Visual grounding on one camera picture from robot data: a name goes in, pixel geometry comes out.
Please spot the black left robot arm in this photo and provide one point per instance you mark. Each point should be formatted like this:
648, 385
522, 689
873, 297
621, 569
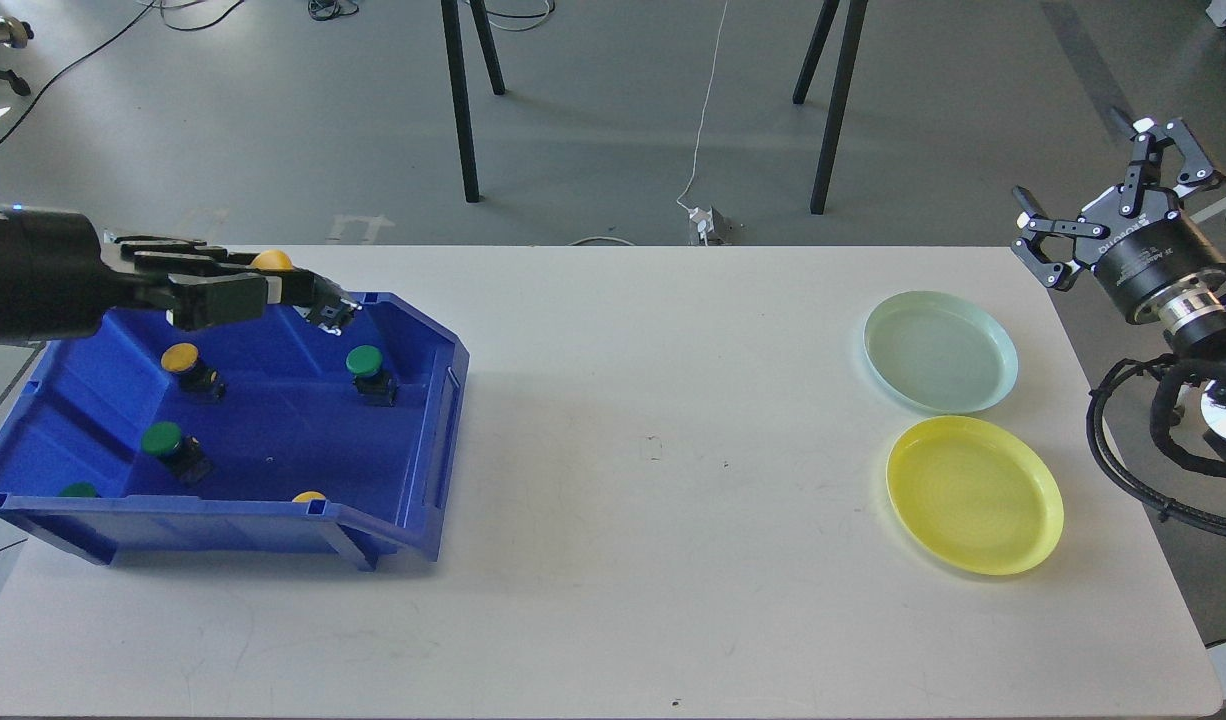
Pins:
59, 279

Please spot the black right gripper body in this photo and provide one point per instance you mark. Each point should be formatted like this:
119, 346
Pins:
1142, 256

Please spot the black stand legs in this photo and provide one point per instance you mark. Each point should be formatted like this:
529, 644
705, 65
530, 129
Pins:
843, 76
458, 77

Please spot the white power adapter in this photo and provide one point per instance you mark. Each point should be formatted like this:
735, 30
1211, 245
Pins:
709, 227

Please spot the black stand legs left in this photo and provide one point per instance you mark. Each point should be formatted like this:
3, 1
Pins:
458, 77

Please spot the light green plate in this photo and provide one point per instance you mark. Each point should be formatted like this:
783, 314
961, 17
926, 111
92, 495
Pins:
938, 353

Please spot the yellow plate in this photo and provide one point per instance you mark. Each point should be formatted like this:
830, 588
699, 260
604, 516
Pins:
974, 496

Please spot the green push button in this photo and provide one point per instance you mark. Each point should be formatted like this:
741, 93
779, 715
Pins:
79, 490
372, 381
180, 453

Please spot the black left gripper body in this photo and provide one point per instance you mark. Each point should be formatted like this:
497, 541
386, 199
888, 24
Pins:
55, 282

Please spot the blue plastic bin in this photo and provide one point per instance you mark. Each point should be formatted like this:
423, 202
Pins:
290, 420

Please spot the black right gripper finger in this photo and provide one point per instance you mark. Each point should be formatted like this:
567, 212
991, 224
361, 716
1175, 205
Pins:
1036, 231
1150, 140

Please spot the black stand legs right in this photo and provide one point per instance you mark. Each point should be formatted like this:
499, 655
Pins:
843, 76

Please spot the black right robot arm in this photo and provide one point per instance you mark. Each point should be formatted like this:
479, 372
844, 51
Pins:
1187, 416

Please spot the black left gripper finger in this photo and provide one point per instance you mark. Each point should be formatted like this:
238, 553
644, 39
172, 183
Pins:
199, 303
159, 255

